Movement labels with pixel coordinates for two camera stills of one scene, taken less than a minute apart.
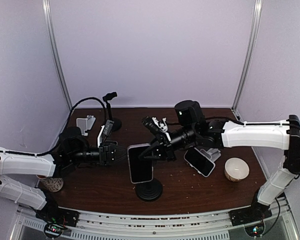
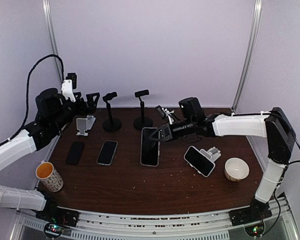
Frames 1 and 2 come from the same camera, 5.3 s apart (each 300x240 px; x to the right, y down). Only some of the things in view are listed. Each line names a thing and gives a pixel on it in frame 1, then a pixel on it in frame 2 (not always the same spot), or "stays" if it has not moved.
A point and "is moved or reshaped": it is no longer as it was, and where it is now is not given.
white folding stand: (212, 154) stays
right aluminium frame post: (257, 12) stays
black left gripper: (106, 154) → (91, 105)
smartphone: (201, 163) stays
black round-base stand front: (117, 124) stays
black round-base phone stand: (149, 191) → (142, 121)
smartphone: (141, 170) is moved or reshaped
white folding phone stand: (85, 124) stays
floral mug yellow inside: (52, 184) stays
